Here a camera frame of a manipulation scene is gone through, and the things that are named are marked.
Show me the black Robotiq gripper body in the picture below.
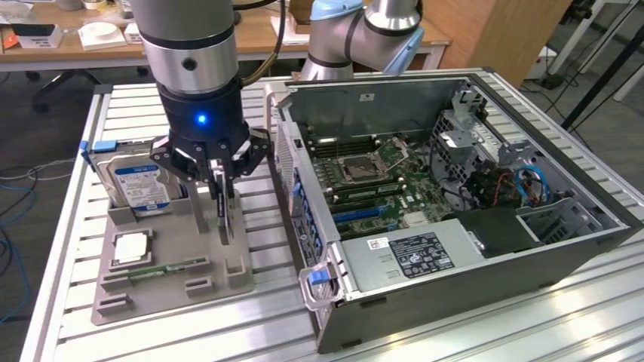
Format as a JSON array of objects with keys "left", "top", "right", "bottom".
[{"left": 157, "top": 77, "right": 252, "bottom": 152}]

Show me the graphics card with metal bracket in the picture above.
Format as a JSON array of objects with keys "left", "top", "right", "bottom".
[{"left": 208, "top": 158, "right": 238, "bottom": 246}]

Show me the hard disk in blue caddy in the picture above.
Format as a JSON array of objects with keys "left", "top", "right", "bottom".
[{"left": 78, "top": 138, "right": 190, "bottom": 219}]

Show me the black RAM slot bank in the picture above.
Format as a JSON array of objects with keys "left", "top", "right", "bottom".
[{"left": 309, "top": 135, "right": 377, "bottom": 158}]

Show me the CPU socket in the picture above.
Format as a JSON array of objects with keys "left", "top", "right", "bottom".
[{"left": 337, "top": 152, "right": 388, "bottom": 186}]

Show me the grey plastic parts rack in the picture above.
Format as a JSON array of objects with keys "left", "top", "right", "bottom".
[{"left": 89, "top": 161, "right": 256, "bottom": 326}]

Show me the installed black RAM stick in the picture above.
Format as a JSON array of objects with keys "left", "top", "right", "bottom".
[{"left": 329, "top": 179, "right": 406, "bottom": 204}]

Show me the small white labelled box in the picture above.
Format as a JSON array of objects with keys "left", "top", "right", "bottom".
[{"left": 122, "top": 22, "right": 145, "bottom": 45}]

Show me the silver CPU chip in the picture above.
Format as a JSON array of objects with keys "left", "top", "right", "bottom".
[{"left": 113, "top": 234, "right": 149, "bottom": 263}]

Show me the stack of white papers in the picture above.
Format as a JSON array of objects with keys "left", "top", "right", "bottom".
[{"left": 270, "top": 15, "right": 310, "bottom": 46}]

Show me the metal socket cover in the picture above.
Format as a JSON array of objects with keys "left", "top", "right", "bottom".
[{"left": 374, "top": 138, "right": 409, "bottom": 169}]

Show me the white square dish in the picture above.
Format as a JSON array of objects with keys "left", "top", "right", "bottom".
[{"left": 77, "top": 21, "right": 128, "bottom": 51}]

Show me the black office chair base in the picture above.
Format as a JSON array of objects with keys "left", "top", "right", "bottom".
[{"left": 24, "top": 67, "right": 149, "bottom": 112}]

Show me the green RAM stick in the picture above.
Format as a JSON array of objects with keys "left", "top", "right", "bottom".
[{"left": 128, "top": 263, "right": 190, "bottom": 282}]

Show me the wooden office desk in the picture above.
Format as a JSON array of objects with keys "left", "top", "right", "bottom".
[{"left": 0, "top": 0, "right": 452, "bottom": 82}]

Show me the brown cardboard box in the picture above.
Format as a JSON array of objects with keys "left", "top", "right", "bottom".
[{"left": 289, "top": 0, "right": 313, "bottom": 26}]

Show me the green motherboard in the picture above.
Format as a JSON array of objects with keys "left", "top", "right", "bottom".
[{"left": 298, "top": 124, "right": 453, "bottom": 242}]

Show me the grey power supply unit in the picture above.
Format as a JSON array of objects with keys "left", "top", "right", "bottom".
[{"left": 338, "top": 219, "right": 486, "bottom": 293}]

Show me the white box with black top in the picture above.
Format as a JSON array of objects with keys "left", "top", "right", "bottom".
[{"left": 10, "top": 23, "right": 64, "bottom": 49}]

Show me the perforated metal drive cage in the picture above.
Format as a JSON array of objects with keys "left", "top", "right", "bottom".
[{"left": 429, "top": 109, "right": 504, "bottom": 189}]

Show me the orange packet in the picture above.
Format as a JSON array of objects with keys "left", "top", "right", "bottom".
[{"left": 0, "top": 28, "right": 18, "bottom": 54}]

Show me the open black PC case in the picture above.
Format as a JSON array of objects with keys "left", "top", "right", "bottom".
[{"left": 264, "top": 72, "right": 644, "bottom": 355}]

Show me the wooden cabinet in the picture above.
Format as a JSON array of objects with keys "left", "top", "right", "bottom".
[{"left": 421, "top": 0, "right": 574, "bottom": 80}]

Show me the grey metal disk bay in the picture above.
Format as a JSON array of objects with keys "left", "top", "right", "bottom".
[{"left": 514, "top": 195, "right": 605, "bottom": 245}]

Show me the black slanted pole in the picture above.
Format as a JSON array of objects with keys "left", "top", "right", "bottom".
[{"left": 560, "top": 22, "right": 644, "bottom": 131}]

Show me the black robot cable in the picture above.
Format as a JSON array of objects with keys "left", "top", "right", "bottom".
[{"left": 240, "top": 0, "right": 288, "bottom": 87}]

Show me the white floor cable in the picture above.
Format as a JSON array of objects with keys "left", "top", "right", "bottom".
[{"left": 0, "top": 158, "right": 74, "bottom": 182}]

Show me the blue floor cable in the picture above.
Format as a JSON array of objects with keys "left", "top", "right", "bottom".
[{"left": 0, "top": 184, "right": 38, "bottom": 325}]

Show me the blue SATA wire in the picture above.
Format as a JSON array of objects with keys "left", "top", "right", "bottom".
[{"left": 514, "top": 164, "right": 552, "bottom": 207}]

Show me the white table frame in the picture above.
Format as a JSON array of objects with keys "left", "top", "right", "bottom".
[{"left": 545, "top": 0, "right": 644, "bottom": 103}]

